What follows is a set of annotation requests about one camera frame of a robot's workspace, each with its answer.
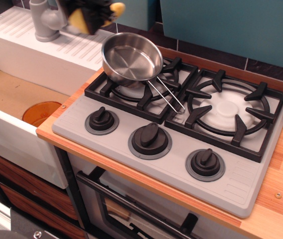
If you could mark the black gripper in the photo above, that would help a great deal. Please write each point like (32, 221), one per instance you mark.
(96, 13)

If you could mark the yellow stuffed duck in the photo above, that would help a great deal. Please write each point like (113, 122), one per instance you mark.
(76, 19)

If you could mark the stainless steel pan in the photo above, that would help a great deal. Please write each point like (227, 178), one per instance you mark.
(131, 60)

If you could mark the black left stove knob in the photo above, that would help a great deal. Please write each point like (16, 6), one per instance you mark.
(101, 122)

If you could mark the black stove knob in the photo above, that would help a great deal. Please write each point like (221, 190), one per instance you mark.
(205, 165)
(101, 122)
(150, 142)

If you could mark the black middle stove knob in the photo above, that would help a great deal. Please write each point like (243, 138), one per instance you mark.
(150, 142)

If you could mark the grey toy stove top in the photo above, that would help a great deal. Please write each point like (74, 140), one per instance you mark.
(235, 192)

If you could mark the black right stove knob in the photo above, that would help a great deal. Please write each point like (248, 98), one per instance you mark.
(205, 165)

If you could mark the grey toy faucet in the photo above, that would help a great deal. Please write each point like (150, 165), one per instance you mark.
(47, 22)

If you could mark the white toy sink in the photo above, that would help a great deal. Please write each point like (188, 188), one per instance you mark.
(32, 72)

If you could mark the black left burner grate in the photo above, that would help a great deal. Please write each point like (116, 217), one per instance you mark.
(151, 102)

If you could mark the black burner grate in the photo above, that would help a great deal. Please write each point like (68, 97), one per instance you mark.
(151, 102)
(242, 118)

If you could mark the orange plastic plate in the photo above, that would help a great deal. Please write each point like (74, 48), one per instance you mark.
(38, 113)

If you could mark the black right burner grate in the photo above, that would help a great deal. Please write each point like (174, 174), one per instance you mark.
(242, 118)

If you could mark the wooden drawer cabinet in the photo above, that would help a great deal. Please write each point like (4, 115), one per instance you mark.
(39, 200)

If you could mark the oven door with handle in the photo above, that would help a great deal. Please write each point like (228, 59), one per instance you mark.
(144, 216)

